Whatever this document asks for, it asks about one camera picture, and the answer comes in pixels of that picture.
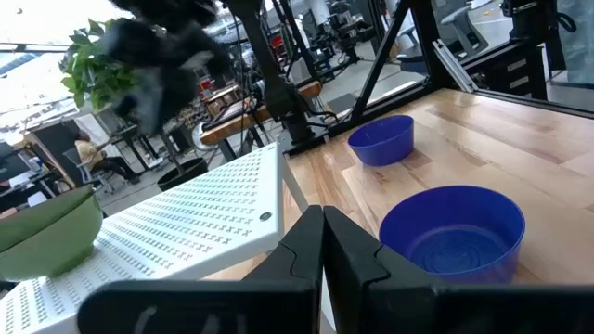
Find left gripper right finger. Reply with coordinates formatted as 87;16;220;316
323;205;594;334

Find black plant pot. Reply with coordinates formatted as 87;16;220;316
156;156;210;193

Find white perforated metal shelf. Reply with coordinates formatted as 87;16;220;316
0;141;310;334

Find silver frame bracket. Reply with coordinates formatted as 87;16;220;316
432;38;480;95

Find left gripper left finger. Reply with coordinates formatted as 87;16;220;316
76;205;325;334

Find person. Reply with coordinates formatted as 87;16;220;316
73;131;141;185

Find grey swivel chair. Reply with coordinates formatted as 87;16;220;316
439;0;491;59

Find grey office chair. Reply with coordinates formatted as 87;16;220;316
62;147;117;195

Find wooden workbench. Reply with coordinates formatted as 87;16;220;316
198;80;324;162

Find patterned ceramic mini bowl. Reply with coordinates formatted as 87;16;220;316
0;185;104;283

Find green leafy plant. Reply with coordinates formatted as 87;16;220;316
59;18;140;112

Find black drawer cabinet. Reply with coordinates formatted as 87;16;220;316
463;40;549;101

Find black aluminium table frame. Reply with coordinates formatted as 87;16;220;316
273;0;594;140

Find blue plastic mini bowl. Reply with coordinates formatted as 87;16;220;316
347;114;415;167
379;185;526;285

